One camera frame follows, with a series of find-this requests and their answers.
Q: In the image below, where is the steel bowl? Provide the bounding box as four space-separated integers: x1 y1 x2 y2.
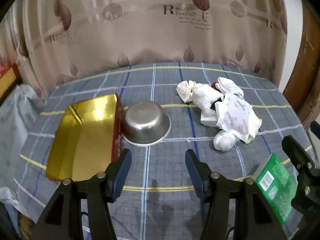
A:
122 101 172 147

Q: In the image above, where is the green packet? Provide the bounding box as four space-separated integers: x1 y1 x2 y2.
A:
254 152 298 227

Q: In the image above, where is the beige leaf print curtain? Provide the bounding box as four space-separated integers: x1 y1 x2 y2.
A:
0 0 304 100

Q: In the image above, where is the translucent plastic cover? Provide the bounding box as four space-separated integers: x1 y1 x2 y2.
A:
0 84 57 220

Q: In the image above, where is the red yellow cardboard box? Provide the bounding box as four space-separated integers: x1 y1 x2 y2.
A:
0 64 22 102

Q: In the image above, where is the golden tin box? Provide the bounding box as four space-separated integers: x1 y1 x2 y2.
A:
46 93 125 182

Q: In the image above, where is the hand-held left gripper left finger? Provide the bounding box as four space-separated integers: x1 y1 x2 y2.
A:
30 148 132 240

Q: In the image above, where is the cream satin cloth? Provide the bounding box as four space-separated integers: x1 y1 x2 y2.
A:
176 80 200 103

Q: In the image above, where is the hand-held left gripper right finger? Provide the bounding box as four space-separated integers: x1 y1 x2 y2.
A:
185 149 288 240

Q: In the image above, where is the grey plaid bedsheet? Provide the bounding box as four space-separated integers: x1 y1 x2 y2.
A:
14 62 318 240

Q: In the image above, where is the wooden door frame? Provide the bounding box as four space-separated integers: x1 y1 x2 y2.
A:
282 22 320 128

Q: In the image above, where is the floral print tissue packet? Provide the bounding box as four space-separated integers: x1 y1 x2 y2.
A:
216 94 262 144

